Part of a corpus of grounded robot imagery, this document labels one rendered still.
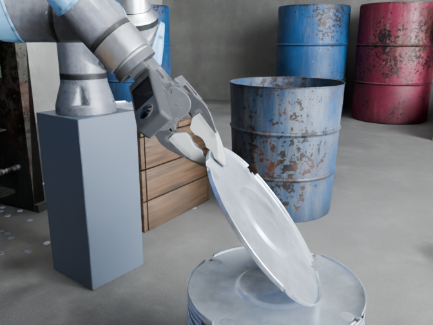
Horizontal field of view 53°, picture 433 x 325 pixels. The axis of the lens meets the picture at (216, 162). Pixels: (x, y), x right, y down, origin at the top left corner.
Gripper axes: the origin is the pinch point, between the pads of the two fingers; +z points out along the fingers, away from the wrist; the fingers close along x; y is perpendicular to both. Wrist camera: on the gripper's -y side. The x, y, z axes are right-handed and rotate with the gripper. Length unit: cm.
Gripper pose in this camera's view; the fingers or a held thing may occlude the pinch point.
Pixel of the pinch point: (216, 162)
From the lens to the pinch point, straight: 67.8
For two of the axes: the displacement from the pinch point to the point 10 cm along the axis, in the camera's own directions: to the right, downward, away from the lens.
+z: 6.5, 7.4, 1.6
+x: -7.5, 6.1, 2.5
